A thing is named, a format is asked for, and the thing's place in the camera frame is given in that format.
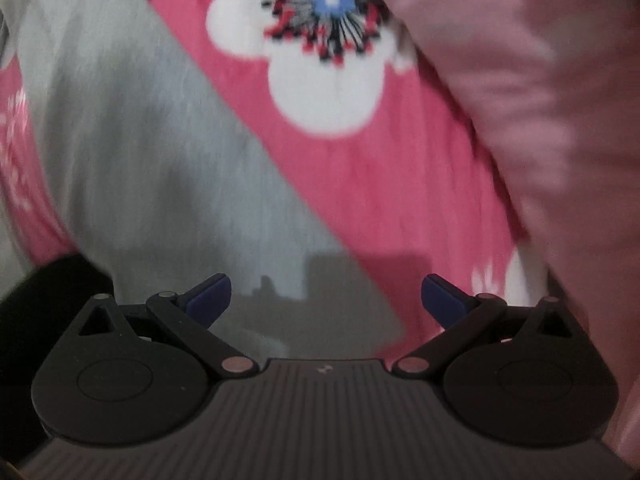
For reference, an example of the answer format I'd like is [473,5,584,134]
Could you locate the pink quilt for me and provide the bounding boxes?
[357,0,640,468]

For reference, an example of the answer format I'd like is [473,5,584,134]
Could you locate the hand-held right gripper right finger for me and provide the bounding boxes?
[392,273,576,378]

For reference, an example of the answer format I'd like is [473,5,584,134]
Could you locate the pink floral blanket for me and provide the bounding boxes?
[0,0,551,356]

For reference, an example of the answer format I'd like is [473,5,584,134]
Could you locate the grey sweatpants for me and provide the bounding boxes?
[0,0,407,361]

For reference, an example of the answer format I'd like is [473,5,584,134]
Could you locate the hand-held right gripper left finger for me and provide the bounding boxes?
[79,273,258,378]

